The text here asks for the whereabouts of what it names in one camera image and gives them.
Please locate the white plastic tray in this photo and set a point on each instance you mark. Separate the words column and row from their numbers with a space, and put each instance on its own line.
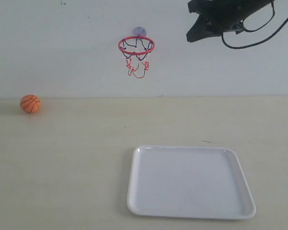
column 188, row 182

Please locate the red mini basketball hoop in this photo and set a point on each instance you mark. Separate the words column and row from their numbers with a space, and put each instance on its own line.
column 136, row 50

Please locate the small orange basketball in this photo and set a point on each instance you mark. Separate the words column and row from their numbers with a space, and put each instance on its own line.
column 30, row 103

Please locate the clear suction cup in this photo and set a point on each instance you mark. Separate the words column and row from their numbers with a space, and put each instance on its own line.
column 139, row 31

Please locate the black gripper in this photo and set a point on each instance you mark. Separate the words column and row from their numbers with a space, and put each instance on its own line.
column 218, row 16

